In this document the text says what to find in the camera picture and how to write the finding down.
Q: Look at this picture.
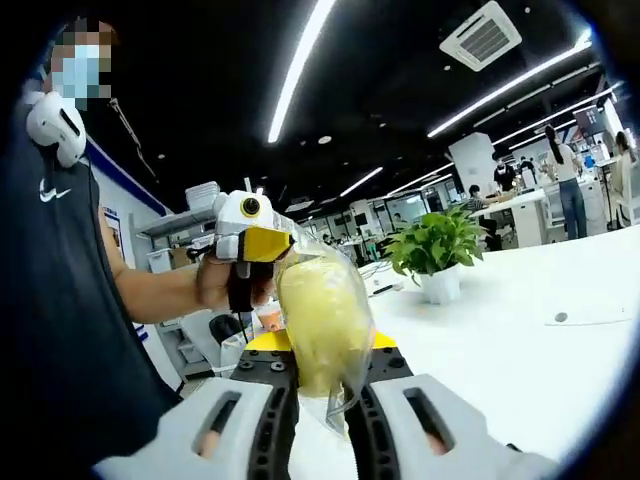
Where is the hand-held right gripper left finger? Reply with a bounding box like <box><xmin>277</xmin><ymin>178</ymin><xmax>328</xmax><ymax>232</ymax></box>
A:
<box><xmin>91</xmin><ymin>331</ymin><xmax>302</xmax><ymax>480</ymax></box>

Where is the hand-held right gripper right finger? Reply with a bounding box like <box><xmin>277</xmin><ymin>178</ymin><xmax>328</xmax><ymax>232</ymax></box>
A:
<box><xmin>347</xmin><ymin>329</ymin><xmax>560</xmax><ymax>480</ymax></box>

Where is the large bagged yellow silicone block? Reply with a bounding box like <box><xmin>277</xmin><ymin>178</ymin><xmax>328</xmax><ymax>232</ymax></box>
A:
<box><xmin>272</xmin><ymin>238</ymin><xmax>378</xmax><ymax>442</ymax></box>

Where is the person's left hand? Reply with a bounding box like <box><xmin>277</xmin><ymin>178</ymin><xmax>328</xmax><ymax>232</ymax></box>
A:
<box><xmin>194</xmin><ymin>252</ymin><xmax>281</xmax><ymax>311</ymax></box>

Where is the stack of white trays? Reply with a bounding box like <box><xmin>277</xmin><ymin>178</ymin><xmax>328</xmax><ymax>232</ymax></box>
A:
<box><xmin>184</xmin><ymin>181</ymin><xmax>222</xmax><ymax>212</ymax></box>

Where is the grey metal shelf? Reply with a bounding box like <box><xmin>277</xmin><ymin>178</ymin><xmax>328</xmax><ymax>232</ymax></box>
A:
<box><xmin>133</xmin><ymin>207</ymin><xmax>222</xmax><ymax>274</ymax></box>

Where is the long white ceiling light strip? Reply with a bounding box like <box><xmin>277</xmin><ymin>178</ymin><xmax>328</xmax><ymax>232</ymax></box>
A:
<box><xmin>266</xmin><ymin>0</ymin><xmax>337</xmax><ymax>145</ymax></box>

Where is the green plant in white pot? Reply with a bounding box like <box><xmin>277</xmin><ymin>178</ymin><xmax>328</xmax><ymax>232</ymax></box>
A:
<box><xmin>383</xmin><ymin>205</ymin><xmax>490</xmax><ymax>306</ymax></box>

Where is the person in dark shirt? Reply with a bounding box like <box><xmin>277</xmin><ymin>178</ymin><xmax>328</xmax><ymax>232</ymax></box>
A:
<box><xmin>0</xmin><ymin>97</ymin><xmax>185</xmax><ymax>480</ymax></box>

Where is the white worn device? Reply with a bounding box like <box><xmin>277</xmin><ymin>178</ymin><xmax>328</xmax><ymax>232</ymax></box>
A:
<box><xmin>25</xmin><ymin>90</ymin><xmax>88</xmax><ymax>169</ymax></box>

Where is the white paper sheet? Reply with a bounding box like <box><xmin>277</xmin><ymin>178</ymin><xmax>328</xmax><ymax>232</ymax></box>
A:
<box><xmin>543</xmin><ymin>304</ymin><xmax>635</xmax><ymax>328</ymax></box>

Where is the white square pillar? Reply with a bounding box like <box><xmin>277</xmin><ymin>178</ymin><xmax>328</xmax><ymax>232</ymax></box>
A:
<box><xmin>447</xmin><ymin>131</ymin><xmax>497</xmax><ymax>192</ymax></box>

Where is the white ceiling air conditioner vent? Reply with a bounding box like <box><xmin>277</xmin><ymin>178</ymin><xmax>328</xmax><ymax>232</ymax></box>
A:
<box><xmin>439</xmin><ymin>0</ymin><xmax>524</xmax><ymax>73</ymax></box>

